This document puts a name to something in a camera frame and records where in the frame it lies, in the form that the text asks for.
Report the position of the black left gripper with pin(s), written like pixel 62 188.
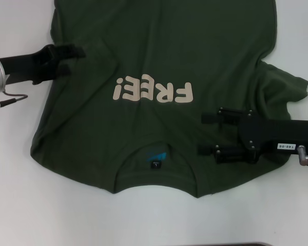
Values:
pixel 28 66

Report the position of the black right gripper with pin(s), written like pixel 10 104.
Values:
pixel 272 134

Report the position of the dark green FREE! t-shirt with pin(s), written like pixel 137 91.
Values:
pixel 156 38

